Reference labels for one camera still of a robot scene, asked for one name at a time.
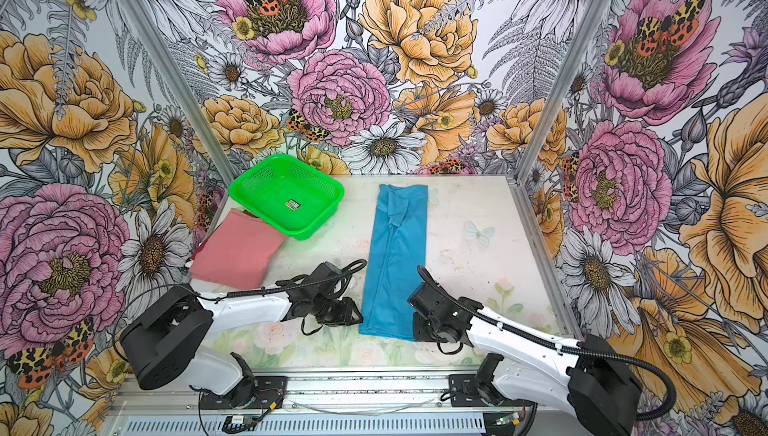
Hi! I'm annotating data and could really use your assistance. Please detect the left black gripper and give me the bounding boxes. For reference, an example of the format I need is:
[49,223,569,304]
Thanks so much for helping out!
[310,292,363,327]

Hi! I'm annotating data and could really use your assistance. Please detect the blue t shirt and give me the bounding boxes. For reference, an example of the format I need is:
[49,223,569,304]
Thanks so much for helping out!
[359,185,428,341]

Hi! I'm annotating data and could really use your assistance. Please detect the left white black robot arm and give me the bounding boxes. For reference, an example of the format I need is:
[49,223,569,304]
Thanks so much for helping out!
[119,259,367,408]

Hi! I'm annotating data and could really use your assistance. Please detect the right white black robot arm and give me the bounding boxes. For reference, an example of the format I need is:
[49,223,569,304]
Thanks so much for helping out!
[408,283,642,435]

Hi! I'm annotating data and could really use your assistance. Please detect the folded red t shirt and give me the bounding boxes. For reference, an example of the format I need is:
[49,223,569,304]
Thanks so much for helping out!
[189,210,286,290]

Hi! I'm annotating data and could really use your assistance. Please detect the green plastic basket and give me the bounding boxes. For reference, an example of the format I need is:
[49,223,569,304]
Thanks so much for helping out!
[228,154,345,241]

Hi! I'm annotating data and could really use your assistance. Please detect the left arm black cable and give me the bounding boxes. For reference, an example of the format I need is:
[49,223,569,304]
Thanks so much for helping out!
[110,258,368,341]

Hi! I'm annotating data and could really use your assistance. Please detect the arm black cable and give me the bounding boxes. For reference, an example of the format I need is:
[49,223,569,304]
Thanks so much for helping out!
[416,265,678,423]
[110,258,368,341]

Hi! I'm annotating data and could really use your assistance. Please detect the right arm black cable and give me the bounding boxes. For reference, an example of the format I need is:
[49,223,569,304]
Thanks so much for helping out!
[416,265,678,423]

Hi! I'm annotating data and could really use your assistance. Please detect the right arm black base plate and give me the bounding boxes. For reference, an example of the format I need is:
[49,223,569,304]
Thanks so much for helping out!
[447,373,499,407]

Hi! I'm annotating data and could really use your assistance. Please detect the aluminium front rail frame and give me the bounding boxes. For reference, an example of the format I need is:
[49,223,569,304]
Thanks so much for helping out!
[100,367,589,435]

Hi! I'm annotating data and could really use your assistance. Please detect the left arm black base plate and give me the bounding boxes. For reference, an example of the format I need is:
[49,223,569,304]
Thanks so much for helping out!
[199,375,288,410]

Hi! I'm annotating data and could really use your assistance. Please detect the right aluminium corner post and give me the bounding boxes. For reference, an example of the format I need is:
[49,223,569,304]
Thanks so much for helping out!
[515,0,611,186]

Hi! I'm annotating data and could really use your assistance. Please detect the aluminium corner post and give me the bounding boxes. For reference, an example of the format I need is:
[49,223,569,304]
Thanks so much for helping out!
[515,0,611,186]
[116,0,237,187]

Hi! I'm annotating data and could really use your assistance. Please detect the left aluminium corner post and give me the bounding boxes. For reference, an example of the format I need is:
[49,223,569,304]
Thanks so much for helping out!
[116,0,237,187]

